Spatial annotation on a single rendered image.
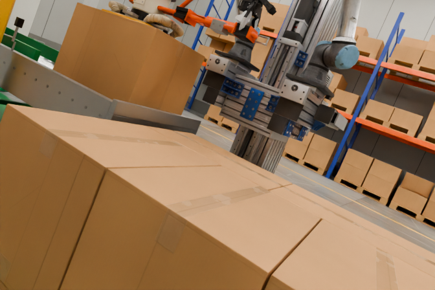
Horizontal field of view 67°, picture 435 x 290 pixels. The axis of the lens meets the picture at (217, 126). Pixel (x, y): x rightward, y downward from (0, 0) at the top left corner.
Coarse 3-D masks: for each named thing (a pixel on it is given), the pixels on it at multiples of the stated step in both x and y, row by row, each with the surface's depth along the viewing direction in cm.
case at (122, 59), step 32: (96, 32) 161; (128, 32) 150; (160, 32) 144; (64, 64) 170; (96, 64) 158; (128, 64) 148; (160, 64) 152; (192, 64) 171; (128, 96) 145; (160, 96) 160
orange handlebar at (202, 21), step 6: (132, 0) 176; (162, 6) 165; (168, 12) 164; (192, 18) 155; (198, 18) 153; (204, 18) 152; (204, 24) 153; (210, 24) 150; (228, 30) 149; (252, 36) 140
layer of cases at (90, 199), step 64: (0, 128) 89; (64, 128) 87; (128, 128) 121; (0, 192) 86; (64, 192) 76; (128, 192) 68; (192, 192) 79; (256, 192) 106; (0, 256) 84; (64, 256) 74; (128, 256) 67; (192, 256) 61; (256, 256) 58; (320, 256) 72; (384, 256) 93
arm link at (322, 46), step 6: (318, 42) 177; (324, 42) 173; (330, 42) 172; (318, 48) 175; (324, 48) 171; (312, 54) 179; (318, 54) 173; (312, 60) 176; (318, 60) 174; (324, 66) 173
